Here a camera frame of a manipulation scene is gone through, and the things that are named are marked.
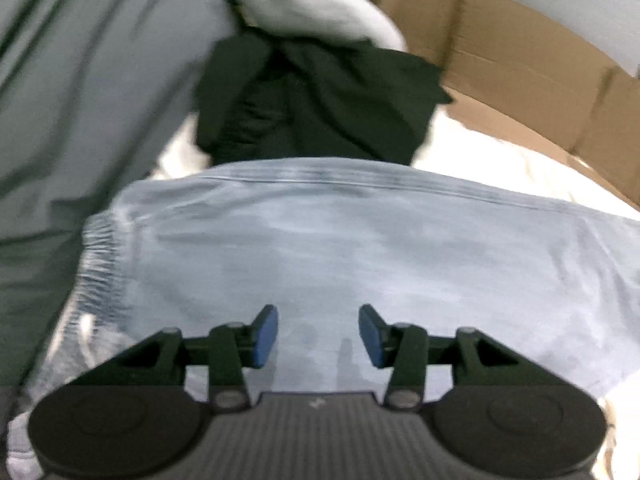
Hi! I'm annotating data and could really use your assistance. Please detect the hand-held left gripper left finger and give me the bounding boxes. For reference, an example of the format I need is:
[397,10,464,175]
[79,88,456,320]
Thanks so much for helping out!
[117,305,279,413]

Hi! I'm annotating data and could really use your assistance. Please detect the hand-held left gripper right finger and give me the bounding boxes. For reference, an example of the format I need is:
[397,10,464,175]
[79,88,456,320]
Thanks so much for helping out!
[358,304,531,411]

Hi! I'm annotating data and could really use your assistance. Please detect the light blue jeans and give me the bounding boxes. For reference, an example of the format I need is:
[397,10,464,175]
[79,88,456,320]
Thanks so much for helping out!
[7,157,640,480]

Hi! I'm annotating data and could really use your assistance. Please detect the black garment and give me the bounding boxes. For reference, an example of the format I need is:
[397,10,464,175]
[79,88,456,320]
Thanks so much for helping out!
[195,30,453,166]

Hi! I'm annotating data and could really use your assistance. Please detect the flat cardboard sheet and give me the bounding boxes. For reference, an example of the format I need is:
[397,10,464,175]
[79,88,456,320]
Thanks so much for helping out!
[310,0,640,211]

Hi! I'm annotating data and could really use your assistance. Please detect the grey neck pillow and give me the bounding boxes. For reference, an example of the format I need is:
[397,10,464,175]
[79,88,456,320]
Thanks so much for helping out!
[207,0,406,51]

